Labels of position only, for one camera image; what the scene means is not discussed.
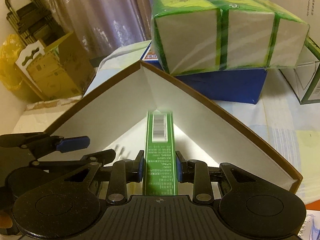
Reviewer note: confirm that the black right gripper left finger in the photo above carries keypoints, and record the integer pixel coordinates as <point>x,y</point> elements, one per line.
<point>119,174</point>

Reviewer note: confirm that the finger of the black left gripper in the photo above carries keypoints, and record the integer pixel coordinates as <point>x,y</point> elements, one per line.
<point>104,157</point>
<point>42,142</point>

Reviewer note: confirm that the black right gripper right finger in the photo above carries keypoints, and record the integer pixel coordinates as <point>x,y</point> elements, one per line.
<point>198,174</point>

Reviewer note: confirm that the green white medicine box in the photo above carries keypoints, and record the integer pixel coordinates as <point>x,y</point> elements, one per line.
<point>160,170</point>

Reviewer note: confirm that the person's right hand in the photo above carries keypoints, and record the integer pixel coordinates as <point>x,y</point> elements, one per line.
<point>5,224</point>

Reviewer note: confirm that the brown white cardboard box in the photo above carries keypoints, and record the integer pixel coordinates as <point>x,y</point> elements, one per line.
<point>128,108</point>

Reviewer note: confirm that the yellow cardboard box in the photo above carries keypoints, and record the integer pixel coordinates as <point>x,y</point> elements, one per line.
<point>58,71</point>

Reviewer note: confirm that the blue box under tissues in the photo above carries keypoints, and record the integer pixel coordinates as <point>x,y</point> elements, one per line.
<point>243,86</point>

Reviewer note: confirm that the yellow plastic bag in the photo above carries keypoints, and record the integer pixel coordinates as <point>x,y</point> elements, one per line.
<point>11,79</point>

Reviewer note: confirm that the blue white medicine box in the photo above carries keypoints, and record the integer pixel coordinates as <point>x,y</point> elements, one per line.
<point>310,229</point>

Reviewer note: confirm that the green white carton box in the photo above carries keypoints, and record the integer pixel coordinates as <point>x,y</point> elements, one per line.
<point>304,79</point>

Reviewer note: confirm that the green tissue pack bundle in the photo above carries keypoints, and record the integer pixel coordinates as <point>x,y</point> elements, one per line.
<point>200,36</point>

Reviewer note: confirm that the purple curtain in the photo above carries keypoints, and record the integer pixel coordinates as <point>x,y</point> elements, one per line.
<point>102,26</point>

